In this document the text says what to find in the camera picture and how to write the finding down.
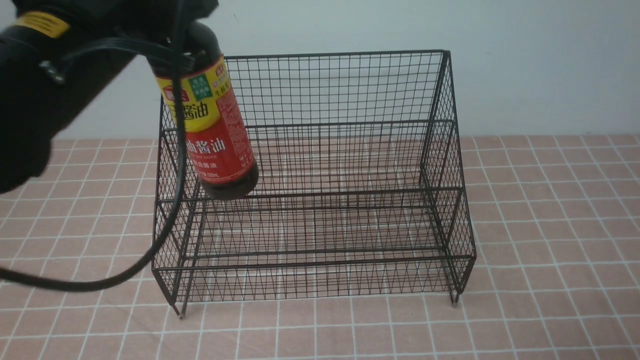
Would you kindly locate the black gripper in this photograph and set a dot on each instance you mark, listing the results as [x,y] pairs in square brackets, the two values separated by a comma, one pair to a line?
[53,28]

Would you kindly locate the soy sauce bottle red label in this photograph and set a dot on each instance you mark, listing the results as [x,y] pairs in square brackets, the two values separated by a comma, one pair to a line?
[217,141]

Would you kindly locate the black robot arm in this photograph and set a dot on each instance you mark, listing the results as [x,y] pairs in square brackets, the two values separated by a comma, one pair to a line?
[41,96]

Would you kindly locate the black wire mesh shelf rack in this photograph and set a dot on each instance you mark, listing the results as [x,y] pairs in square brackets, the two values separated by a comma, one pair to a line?
[361,189]

